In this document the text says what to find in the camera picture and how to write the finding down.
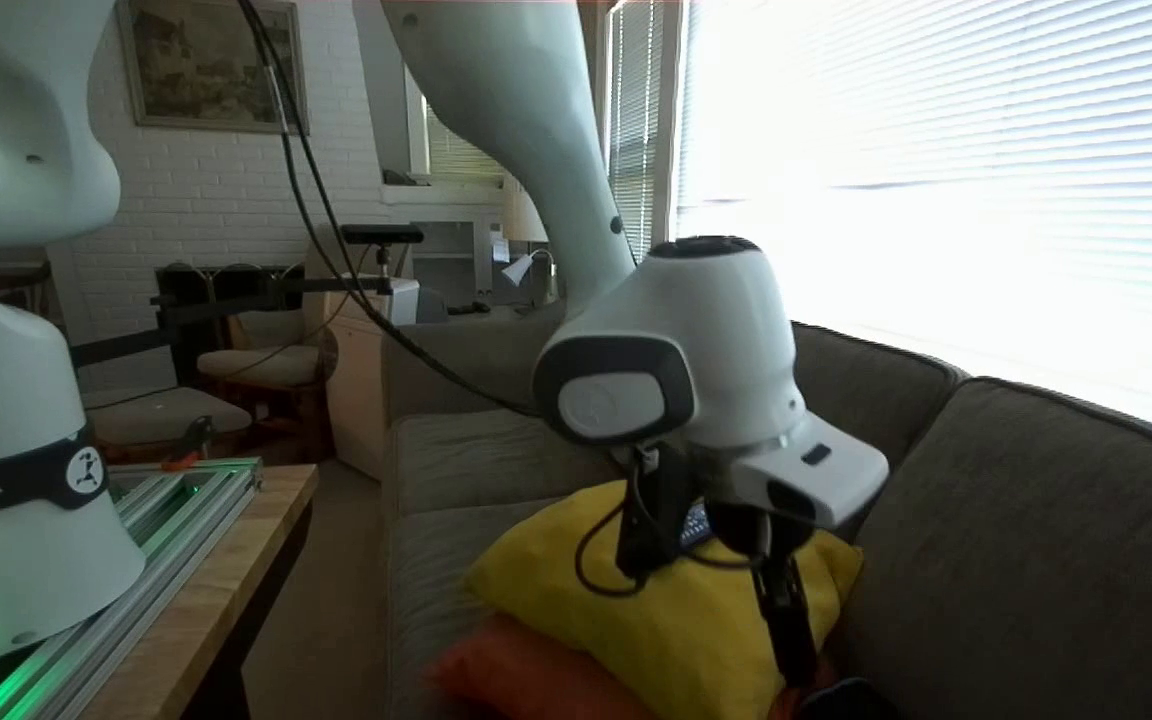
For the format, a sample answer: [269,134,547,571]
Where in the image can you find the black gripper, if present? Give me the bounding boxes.
[706,502,814,690]

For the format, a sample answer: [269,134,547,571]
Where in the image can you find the yellow pillow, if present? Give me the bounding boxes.
[465,478,866,720]

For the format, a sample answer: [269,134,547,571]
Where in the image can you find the orange pillow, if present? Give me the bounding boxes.
[426,614,799,720]

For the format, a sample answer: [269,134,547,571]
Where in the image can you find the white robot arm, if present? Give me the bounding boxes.
[0,0,887,690]

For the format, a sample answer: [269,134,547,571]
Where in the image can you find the grey fabric sofa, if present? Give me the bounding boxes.
[385,316,1152,720]

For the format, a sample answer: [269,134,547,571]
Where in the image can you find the white window blinds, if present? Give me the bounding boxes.
[602,0,1152,421]

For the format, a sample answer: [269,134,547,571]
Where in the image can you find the wooden armchair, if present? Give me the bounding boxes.
[151,260,332,461]

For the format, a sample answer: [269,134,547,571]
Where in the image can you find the beige footstool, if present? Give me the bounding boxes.
[89,385,253,461]

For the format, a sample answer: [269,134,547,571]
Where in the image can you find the wooden table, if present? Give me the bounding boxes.
[75,461,320,720]

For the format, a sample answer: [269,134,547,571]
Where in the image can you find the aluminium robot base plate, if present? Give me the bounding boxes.
[0,461,259,720]

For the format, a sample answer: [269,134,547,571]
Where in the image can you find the framed wall picture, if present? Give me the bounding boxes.
[116,0,303,134]

